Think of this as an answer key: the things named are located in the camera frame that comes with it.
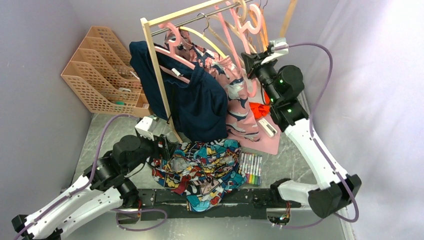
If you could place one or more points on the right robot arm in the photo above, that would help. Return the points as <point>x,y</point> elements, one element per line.
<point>334,188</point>

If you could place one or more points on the pink patterned shorts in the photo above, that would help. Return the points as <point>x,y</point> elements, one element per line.
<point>240,119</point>

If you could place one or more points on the wooden clothes rack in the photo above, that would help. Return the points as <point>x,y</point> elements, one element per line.
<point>151,28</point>

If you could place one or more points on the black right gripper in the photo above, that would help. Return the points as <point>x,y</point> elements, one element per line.
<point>253,63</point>

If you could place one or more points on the pack of coloured markers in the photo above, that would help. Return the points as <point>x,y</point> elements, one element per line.
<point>251,165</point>

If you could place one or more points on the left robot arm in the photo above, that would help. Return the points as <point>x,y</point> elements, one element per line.
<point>103,186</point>

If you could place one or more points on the white stapler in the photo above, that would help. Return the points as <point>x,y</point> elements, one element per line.
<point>267,127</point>

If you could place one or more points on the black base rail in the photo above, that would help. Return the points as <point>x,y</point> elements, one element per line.
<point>153,204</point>

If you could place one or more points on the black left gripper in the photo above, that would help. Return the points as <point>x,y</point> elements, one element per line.
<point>166,150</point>

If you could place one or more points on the comic print shorts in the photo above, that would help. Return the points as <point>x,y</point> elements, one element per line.
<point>202,168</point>

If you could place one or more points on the peach plastic file organizer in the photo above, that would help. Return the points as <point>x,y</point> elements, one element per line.
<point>99,73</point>

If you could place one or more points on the pink plastic hanger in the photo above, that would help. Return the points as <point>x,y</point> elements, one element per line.
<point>175,49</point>
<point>241,28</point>

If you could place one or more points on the pink mat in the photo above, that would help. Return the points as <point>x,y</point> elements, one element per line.
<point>269,145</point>

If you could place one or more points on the navy blue shorts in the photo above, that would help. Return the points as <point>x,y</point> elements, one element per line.
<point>198,108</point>

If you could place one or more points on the orange cloth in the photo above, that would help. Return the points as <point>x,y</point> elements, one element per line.
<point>260,109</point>

